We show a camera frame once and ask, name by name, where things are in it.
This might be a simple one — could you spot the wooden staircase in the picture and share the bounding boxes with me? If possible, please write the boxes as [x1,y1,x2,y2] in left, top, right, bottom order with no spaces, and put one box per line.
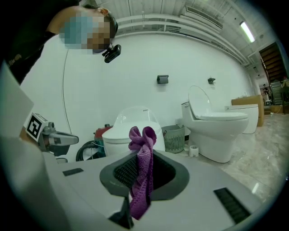
[259,42,289,84]

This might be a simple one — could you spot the black head camera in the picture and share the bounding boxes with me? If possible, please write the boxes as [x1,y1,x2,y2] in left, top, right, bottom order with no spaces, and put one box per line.
[101,44,122,64]

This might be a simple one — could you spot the person's head with mask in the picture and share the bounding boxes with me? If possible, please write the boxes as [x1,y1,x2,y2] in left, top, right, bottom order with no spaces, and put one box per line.
[47,5,119,55]

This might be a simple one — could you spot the white ceiling pipes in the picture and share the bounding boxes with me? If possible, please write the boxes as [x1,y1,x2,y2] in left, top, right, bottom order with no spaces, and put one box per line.
[114,13,250,67]

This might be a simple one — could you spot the grey slatted plastic basket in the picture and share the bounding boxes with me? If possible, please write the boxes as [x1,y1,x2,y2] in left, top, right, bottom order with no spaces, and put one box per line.
[161,125,186,154]

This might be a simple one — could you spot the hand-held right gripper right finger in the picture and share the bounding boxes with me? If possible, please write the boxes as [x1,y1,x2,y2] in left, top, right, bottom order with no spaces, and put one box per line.
[150,149,190,202]

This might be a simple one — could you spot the red vacuum cleaner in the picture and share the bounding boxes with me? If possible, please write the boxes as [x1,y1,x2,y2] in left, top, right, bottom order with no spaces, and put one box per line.
[93,123,114,157]

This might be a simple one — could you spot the thin dark cable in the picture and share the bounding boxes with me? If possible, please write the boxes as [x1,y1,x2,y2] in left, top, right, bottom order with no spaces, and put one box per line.
[62,48,73,134]

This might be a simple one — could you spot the black wall paper holder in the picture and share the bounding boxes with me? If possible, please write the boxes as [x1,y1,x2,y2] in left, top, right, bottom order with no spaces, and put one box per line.
[156,74,169,85]

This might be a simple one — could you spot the black vacuum hose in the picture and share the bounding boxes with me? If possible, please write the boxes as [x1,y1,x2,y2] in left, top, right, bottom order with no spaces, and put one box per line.
[75,139,107,162]

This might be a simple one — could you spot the person's dark shirt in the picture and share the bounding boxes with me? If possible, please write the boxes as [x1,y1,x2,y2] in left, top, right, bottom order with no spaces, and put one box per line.
[0,0,82,84]

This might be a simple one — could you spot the white low toilet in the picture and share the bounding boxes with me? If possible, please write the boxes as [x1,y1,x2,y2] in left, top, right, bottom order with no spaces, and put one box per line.
[224,103,259,134]

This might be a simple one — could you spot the white toilet with raised lid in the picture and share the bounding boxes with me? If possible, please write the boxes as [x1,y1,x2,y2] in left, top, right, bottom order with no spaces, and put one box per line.
[181,85,249,164]

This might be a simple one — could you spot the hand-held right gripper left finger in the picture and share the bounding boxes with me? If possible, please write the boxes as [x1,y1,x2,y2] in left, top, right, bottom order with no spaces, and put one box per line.
[99,151,139,229]

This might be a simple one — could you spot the ceiling tube light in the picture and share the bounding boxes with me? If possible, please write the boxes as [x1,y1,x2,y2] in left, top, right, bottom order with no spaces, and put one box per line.
[239,20,256,43]

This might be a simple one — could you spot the brown cardboard box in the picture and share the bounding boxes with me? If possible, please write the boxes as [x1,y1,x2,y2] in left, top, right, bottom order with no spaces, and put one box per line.
[231,94,265,127]

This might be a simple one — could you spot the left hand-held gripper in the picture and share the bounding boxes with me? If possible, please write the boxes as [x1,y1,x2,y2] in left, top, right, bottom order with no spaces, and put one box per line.
[23,112,80,157]

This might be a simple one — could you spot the white glossy smart toilet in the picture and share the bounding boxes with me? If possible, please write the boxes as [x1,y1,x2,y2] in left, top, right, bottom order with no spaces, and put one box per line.
[102,106,163,157]

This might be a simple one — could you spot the purple knitted cloth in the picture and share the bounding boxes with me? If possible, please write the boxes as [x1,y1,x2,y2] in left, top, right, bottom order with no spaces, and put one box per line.
[128,126,158,221]

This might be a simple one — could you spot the white ceiling air conditioner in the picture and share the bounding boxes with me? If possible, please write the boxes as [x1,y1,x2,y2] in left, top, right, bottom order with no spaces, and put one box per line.
[180,5,224,35]

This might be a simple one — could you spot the grey metal shelf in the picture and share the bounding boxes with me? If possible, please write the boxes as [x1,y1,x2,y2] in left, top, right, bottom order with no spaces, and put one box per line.
[270,80,283,106]

